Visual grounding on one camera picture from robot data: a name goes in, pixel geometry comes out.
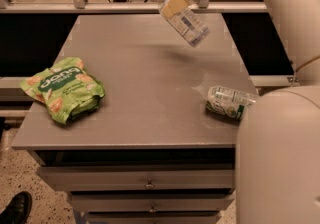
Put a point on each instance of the clear blue-label plastic bottle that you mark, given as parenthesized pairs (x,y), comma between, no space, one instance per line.
(188,25)

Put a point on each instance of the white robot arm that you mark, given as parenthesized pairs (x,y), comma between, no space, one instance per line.
(278,141)

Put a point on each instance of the grey metal railing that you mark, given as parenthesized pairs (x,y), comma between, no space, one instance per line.
(133,4)

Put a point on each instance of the green-label soda can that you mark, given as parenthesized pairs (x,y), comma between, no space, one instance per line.
(229,102)

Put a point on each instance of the green snack bag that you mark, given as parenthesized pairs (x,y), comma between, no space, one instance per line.
(66,89)

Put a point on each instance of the grey drawer cabinet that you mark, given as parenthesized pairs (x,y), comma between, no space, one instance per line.
(152,153)

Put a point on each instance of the black shoe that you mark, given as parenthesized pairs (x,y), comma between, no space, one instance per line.
(18,210)

